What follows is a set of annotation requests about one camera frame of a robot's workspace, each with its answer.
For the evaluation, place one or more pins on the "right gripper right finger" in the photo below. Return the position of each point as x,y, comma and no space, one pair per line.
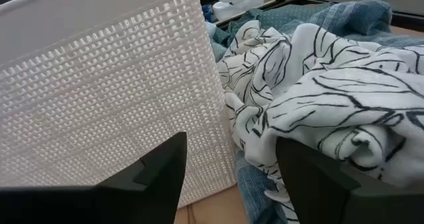
331,197

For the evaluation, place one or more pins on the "teal dotted shirt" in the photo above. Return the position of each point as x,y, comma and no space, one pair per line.
281,17

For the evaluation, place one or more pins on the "blue striped shirt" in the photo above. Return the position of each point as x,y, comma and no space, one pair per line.
351,15

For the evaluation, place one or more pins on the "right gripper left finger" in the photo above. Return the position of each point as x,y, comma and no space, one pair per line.
126,201

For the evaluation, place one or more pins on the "white leaf-print garment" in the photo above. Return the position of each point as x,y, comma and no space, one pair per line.
331,85

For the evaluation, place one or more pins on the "light blue shirt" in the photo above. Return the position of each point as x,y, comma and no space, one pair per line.
209,30

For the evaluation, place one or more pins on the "white plastic laundry basket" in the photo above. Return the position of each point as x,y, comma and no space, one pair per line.
99,85

